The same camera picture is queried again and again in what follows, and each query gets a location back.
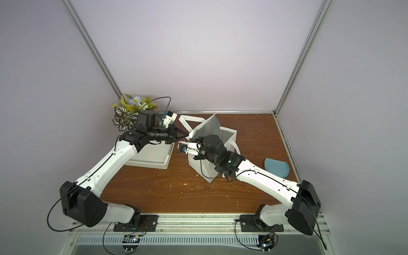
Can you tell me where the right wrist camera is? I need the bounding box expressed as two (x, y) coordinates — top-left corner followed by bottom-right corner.
(177, 141), (199, 156)

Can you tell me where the right circuit board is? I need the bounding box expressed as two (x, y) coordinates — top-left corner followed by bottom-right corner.
(257, 233), (278, 253)

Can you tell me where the teal dustpan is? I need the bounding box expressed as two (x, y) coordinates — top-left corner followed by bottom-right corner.
(264, 158), (290, 179)

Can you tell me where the aluminium mounting rail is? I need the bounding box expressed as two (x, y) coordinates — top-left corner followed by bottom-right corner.
(68, 212), (332, 246)

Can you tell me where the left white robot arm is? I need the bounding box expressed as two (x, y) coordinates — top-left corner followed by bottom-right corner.
(59, 110), (188, 230)

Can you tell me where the left circuit board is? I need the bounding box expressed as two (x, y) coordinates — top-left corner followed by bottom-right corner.
(122, 235), (141, 254)

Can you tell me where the white perforated plastic basket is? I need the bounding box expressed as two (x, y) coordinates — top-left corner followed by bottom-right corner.
(125, 143), (174, 170)

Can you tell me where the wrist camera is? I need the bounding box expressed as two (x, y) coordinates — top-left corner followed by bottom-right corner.
(160, 111), (177, 128)
(177, 141), (199, 156)

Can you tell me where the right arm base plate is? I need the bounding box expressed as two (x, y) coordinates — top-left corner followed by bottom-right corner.
(237, 215), (284, 233)

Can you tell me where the circuit board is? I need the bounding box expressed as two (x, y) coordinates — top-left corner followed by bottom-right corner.
(257, 233), (278, 253)
(122, 235), (141, 254)

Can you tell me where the white insulated delivery bag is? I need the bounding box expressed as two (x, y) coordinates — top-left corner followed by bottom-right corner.
(177, 114), (244, 183)

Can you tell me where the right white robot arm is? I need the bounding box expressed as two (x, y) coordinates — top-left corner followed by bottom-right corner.
(191, 135), (322, 235)

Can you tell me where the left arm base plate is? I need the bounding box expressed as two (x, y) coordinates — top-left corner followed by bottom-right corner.
(113, 214), (159, 232)

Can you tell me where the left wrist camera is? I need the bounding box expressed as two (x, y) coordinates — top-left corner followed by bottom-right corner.
(160, 111), (177, 128)

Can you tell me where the artificial plant with striped leaves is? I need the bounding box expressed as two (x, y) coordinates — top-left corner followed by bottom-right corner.
(111, 94), (157, 131)

